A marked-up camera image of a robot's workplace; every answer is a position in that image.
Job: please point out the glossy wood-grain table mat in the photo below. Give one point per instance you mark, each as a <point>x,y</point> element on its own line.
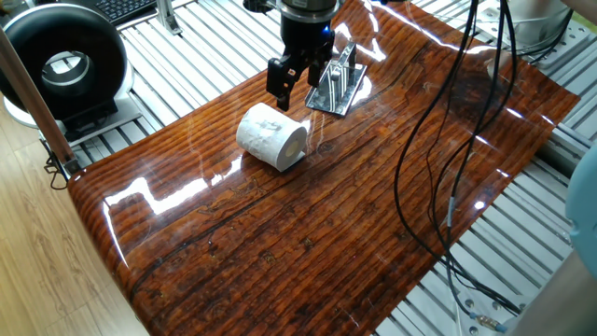
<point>280,233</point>

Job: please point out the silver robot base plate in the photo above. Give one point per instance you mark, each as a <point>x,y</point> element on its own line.
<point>485,307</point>

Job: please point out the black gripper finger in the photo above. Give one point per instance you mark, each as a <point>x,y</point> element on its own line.
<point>316,72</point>
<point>282,77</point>

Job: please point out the shiny metal toilet paper holder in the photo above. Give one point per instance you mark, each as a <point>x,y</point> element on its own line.
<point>338,93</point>

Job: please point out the grey cylindrical device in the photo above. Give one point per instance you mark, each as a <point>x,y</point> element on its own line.
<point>536,23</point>

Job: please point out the small aluminium bracket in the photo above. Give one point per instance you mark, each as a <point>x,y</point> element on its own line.
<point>165,16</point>

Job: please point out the silver and light-blue robot arm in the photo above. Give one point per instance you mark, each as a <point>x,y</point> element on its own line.
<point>583,210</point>

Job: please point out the black round object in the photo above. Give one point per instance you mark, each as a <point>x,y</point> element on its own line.
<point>259,4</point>

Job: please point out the black keyboard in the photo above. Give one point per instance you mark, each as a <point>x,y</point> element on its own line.
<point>121,9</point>

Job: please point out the white toilet paper roll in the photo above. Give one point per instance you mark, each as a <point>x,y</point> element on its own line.
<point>266,133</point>

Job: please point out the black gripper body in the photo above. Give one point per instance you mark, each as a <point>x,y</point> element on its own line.
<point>305,39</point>

